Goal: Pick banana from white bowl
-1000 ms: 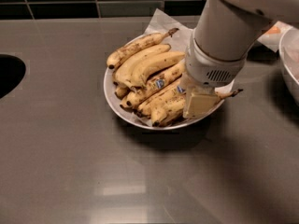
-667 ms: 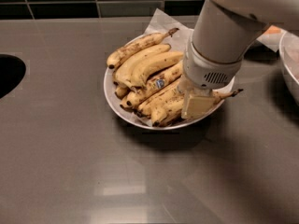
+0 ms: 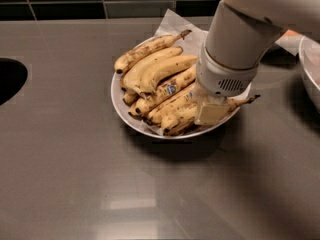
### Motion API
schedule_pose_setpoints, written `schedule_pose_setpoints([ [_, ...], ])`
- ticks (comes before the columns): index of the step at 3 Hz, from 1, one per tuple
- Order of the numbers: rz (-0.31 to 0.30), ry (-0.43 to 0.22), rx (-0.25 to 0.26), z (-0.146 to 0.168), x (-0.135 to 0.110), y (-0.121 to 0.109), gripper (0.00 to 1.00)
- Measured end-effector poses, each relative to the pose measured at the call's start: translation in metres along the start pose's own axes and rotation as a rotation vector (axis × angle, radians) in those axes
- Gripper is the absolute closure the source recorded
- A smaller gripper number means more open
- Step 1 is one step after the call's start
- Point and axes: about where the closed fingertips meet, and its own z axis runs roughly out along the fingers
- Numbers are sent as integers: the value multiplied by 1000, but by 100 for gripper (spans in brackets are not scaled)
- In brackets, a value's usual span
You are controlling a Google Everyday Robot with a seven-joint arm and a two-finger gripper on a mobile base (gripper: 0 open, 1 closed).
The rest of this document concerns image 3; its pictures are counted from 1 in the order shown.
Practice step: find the paper liner in orange bowl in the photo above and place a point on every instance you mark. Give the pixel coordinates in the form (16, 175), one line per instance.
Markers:
(290, 41)

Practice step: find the white banana bowl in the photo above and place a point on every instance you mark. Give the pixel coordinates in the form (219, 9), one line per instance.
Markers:
(127, 114)

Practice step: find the spotted banana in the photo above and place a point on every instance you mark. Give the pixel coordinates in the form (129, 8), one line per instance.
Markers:
(129, 58)
(179, 121)

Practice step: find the short banana at left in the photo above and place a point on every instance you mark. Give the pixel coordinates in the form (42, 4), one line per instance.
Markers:
(130, 98)

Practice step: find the yellow banana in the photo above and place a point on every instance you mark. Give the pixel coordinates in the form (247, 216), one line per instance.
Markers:
(130, 80)
(163, 69)

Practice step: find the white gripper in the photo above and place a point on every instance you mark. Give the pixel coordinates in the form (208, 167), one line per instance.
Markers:
(222, 78)

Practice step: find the white bowl of oranges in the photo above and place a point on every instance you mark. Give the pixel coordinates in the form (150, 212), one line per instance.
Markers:
(309, 56)

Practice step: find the lower stickered banana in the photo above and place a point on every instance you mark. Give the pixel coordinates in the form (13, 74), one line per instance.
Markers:
(169, 106)

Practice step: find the banana with blue sticker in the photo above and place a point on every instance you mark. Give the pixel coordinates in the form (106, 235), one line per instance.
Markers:
(165, 91)

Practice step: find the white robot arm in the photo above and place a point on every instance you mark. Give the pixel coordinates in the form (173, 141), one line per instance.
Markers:
(240, 34)

